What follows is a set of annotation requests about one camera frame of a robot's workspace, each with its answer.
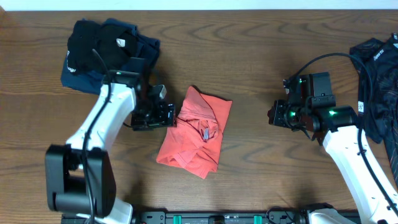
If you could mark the orange-red soccer t-shirt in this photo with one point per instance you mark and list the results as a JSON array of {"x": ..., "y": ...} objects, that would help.
[{"x": 195, "y": 143}]

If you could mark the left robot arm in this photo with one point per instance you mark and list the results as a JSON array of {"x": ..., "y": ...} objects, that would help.
[{"x": 79, "y": 175}]

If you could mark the navy blue folded garment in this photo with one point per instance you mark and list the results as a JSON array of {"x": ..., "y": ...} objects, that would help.
[{"x": 91, "y": 82}]

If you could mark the black mesh sports garment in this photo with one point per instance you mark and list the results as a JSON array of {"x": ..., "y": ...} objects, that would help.
[{"x": 381, "y": 60}]

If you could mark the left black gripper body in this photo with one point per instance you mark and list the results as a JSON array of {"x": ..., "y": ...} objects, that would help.
[{"x": 153, "y": 115}]

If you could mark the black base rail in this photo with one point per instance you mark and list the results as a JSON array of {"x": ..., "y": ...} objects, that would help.
[{"x": 226, "y": 218}]

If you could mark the black folded garment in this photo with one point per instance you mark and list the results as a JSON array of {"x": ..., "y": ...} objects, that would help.
[{"x": 92, "y": 45}]

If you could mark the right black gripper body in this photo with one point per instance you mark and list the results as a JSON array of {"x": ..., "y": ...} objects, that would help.
[{"x": 287, "y": 115}]

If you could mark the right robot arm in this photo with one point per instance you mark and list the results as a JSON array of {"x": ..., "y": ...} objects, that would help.
[{"x": 311, "y": 108}]

